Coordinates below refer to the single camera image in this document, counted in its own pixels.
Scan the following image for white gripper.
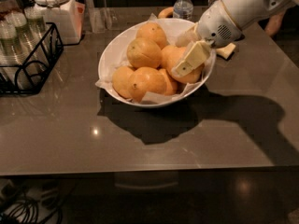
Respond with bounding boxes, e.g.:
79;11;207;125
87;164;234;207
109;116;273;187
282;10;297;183
171;0;242;77

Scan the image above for large orange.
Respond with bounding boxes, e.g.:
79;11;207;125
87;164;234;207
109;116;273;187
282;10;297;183
161;45;205;84

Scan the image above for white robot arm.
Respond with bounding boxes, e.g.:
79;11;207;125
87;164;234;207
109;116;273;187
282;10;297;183
171;0;299;77

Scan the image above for orange behind bowl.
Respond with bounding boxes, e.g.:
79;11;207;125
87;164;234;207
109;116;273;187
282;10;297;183
158;7;174;19

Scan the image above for small wedged orange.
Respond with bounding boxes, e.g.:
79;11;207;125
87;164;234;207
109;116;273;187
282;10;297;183
159;68;178;96

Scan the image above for white bowl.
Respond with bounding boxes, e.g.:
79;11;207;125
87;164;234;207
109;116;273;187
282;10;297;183
96;21;216;108

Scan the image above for top back orange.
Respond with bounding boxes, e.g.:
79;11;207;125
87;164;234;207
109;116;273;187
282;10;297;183
135;22;167;49

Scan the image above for middle left orange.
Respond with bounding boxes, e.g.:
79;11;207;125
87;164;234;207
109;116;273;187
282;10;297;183
126;37;162;68

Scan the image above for front centre orange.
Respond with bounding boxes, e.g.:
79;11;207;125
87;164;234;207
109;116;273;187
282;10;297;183
128;67;166;103

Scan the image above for front left orange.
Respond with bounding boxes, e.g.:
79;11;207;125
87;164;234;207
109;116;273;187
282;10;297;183
112;66;135;99

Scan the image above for yellow sponge block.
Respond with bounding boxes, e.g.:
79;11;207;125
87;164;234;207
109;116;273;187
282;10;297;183
216;43;236;60

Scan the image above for upright clear water bottle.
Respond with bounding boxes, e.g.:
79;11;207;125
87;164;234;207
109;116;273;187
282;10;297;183
173;0;193;21

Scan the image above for white paper liner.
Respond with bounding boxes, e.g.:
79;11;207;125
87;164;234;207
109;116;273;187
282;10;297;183
94;13;217;105

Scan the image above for clear acrylic stand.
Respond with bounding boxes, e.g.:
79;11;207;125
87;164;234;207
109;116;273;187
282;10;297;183
84;0;110;34

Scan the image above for white lidded jar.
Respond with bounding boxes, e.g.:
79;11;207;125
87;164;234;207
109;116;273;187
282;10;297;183
34;0;85;45

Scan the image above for stack plastic cups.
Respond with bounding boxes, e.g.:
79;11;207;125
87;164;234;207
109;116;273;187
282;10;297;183
5;12;41;75
24;7;50;58

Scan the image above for stacked clear plastic cups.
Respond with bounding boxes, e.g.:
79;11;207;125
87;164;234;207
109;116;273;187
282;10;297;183
0;21;26;89

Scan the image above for black wire rack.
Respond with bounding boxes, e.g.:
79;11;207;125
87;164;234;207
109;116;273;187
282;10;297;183
0;21;64;95

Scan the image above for black cables under table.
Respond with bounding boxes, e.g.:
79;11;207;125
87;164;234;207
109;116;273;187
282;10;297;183
0;179;76;224

